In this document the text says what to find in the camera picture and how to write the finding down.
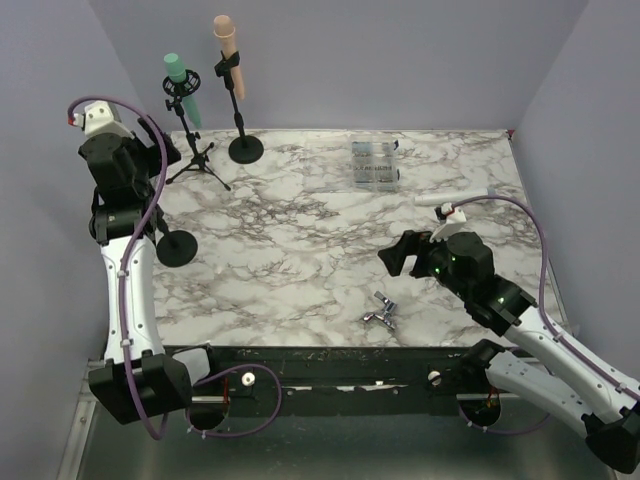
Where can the clear plastic screw box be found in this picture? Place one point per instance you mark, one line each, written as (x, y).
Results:
(351, 163)

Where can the black tall round-base stand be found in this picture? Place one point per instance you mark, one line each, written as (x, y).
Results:
(245, 149)

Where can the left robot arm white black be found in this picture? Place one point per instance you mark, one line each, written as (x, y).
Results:
(139, 376)

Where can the black tripod shock-mount stand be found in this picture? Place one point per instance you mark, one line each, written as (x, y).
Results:
(200, 159)

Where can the green microphone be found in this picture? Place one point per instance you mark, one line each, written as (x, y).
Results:
(181, 85)

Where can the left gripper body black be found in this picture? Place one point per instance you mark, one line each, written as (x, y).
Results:
(154, 153)

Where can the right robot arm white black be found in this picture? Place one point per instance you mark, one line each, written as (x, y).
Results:
(595, 399)

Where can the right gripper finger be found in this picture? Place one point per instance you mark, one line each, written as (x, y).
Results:
(409, 244)
(393, 258)

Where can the black round-base microphone stand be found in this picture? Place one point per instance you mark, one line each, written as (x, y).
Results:
(176, 248)

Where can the white microphone grey mesh head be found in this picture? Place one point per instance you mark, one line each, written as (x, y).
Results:
(435, 199)

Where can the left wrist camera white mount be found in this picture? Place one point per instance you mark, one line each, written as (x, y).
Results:
(100, 117)

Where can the chrome faucet tap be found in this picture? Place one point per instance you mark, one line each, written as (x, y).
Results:
(385, 313)

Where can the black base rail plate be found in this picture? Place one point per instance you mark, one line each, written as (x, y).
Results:
(346, 381)

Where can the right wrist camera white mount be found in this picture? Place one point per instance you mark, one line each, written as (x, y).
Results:
(451, 220)

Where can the peach microphone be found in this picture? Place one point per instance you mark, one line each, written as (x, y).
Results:
(225, 32)

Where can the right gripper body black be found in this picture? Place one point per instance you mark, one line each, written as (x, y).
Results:
(434, 259)

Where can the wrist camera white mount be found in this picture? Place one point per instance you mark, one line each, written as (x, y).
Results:
(100, 117)
(451, 220)

